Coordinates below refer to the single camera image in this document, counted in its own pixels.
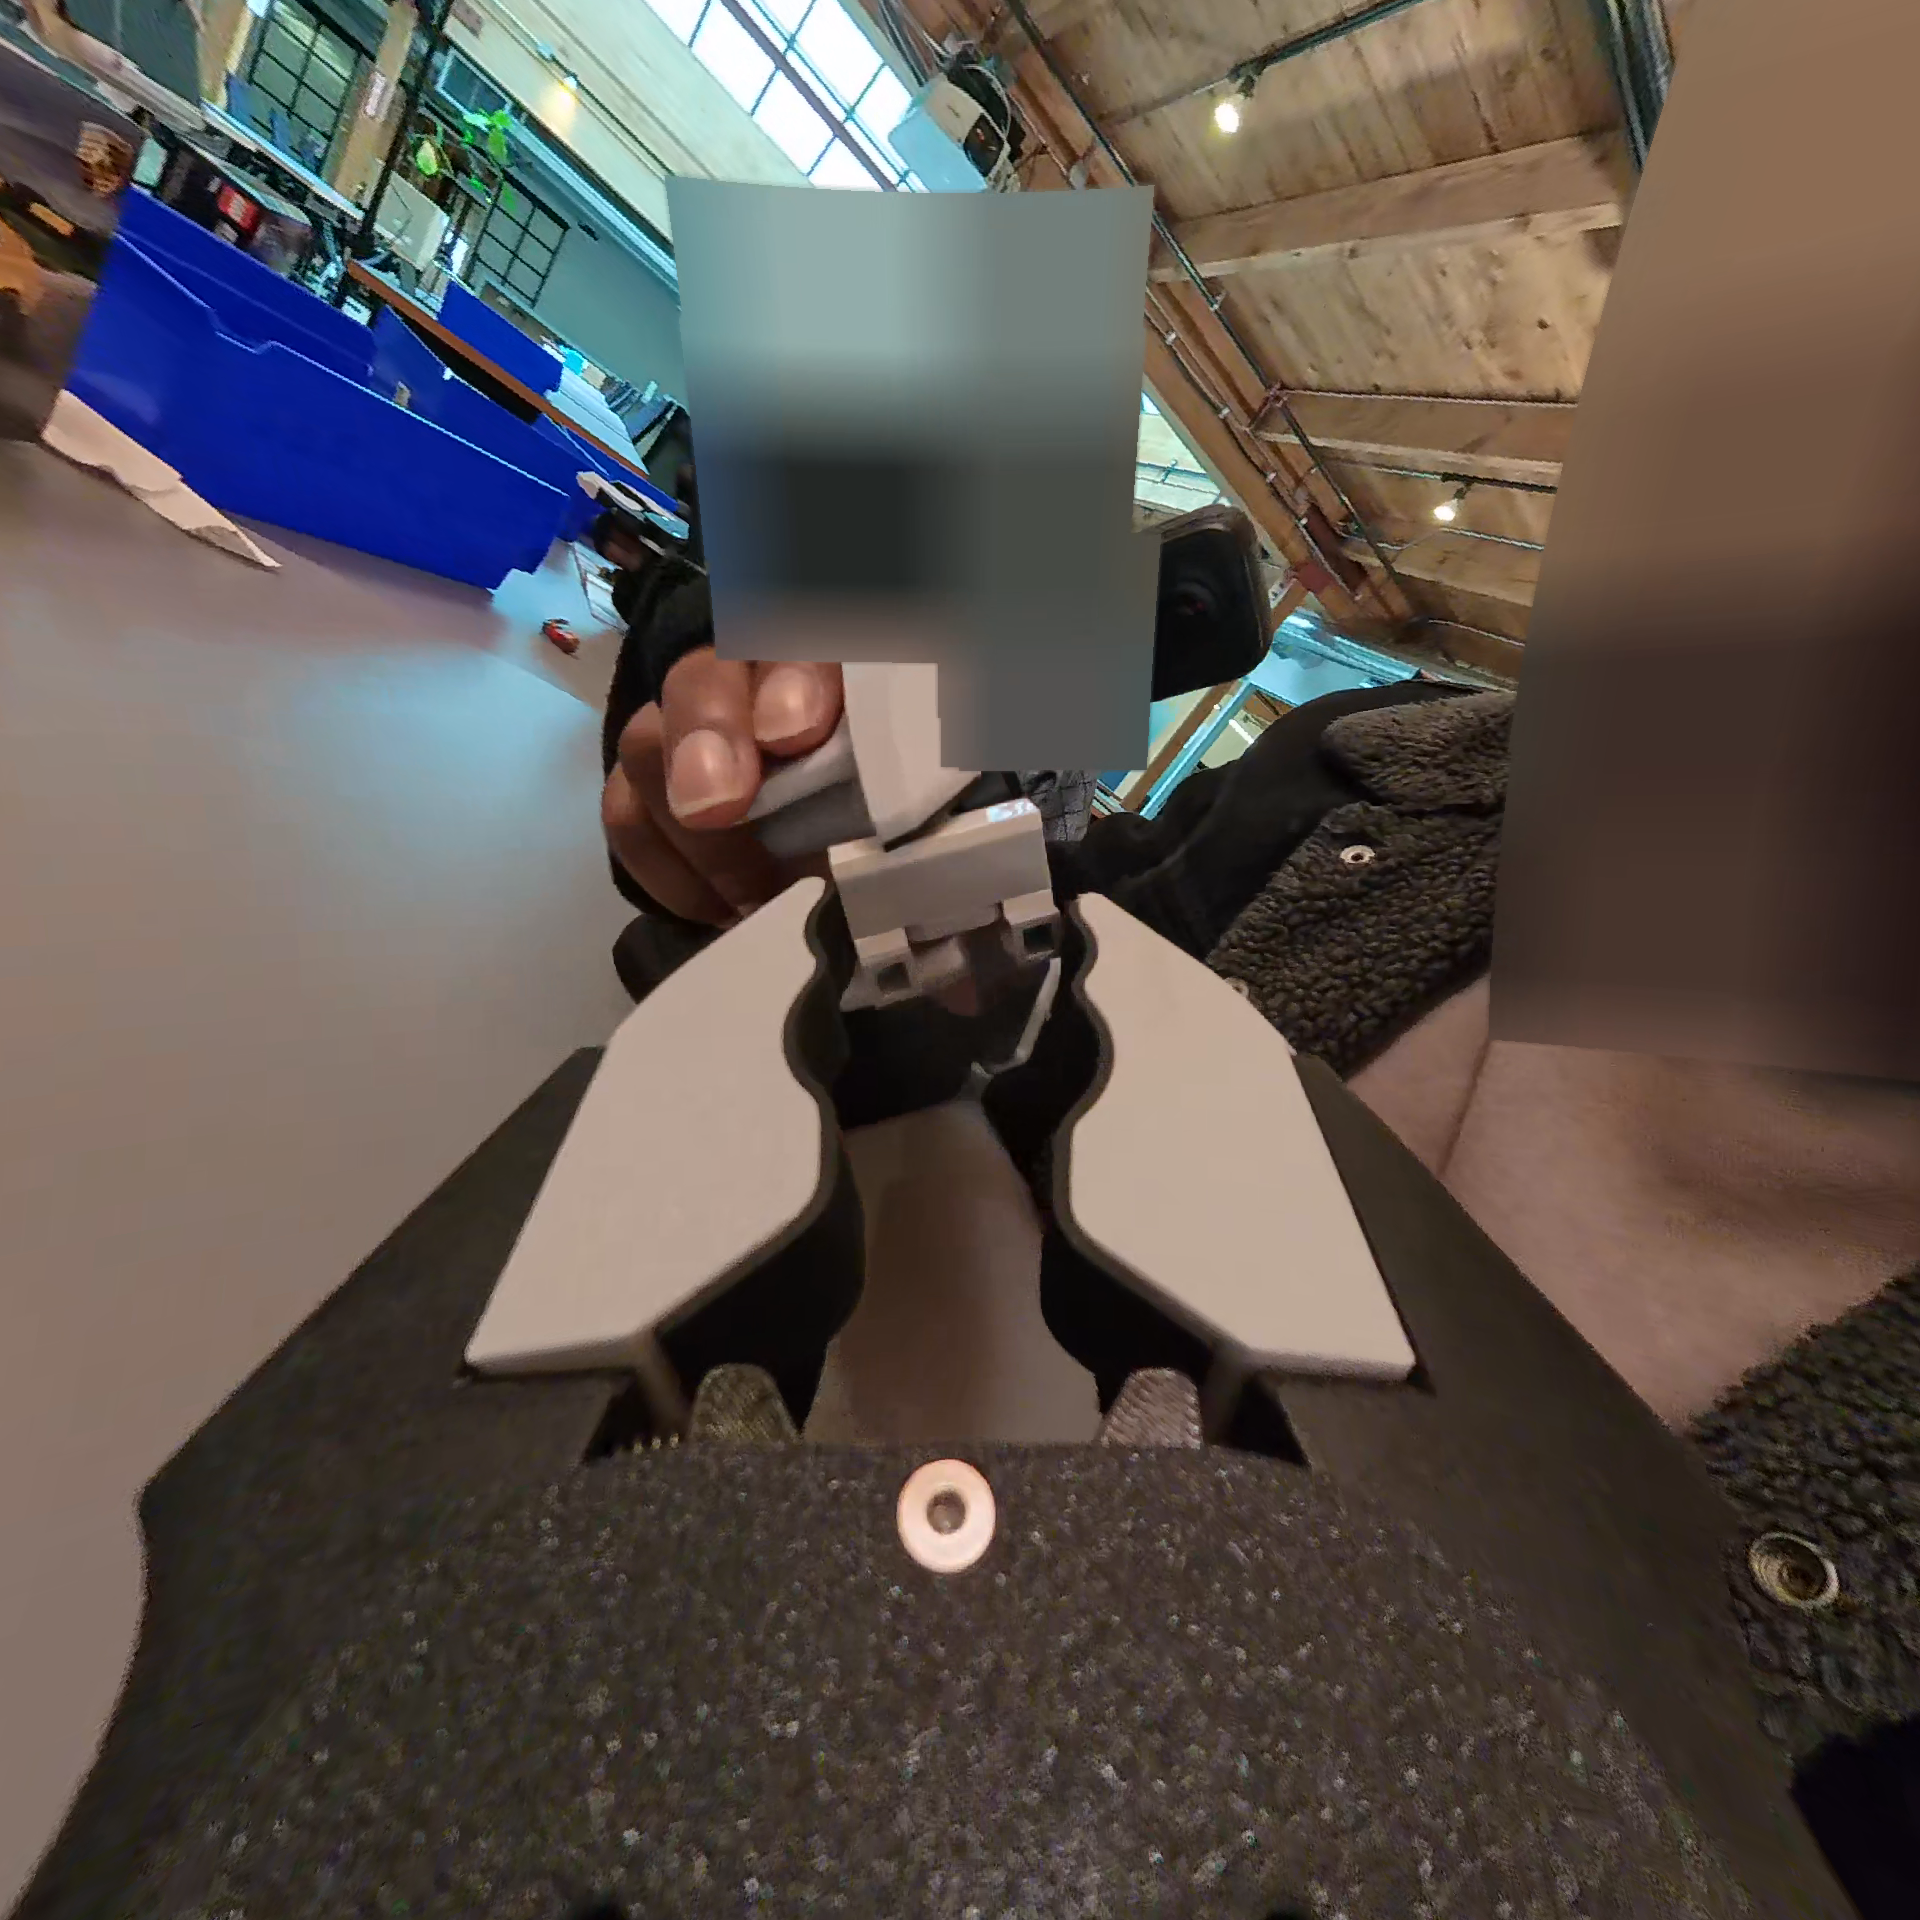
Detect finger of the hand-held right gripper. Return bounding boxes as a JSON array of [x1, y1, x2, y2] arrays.
[[843, 667, 991, 858]]

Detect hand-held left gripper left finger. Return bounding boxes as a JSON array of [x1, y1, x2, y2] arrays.
[[465, 878, 870, 1445]]

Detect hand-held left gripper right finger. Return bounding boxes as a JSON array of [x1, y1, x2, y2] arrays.
[[1036, 891, 1417, 1445]]

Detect white toy brick plate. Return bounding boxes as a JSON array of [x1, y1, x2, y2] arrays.
[[829, 806, 1060, 1009]]

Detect grey desk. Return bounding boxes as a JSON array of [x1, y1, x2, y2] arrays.
[[0, 435, 1095, 1892]]

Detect person's right hand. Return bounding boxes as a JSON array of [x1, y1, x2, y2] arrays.
[[603, 647, 848, 922]]

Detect dark fleece jacket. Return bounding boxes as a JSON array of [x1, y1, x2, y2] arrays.
[[1079, 683, 1920, 1800]]

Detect pink cloth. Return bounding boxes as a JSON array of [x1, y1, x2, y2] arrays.
[[1351, 975, 1920, 1425]]

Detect large blue bin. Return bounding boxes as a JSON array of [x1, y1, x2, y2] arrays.
[[67, 184, 603, 593]]

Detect white crumpled tissue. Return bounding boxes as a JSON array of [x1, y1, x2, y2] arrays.
[[42, 388, 283, 573]]

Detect black toy car box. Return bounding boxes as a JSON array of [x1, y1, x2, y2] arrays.
[[0, 38, 142, 442]]

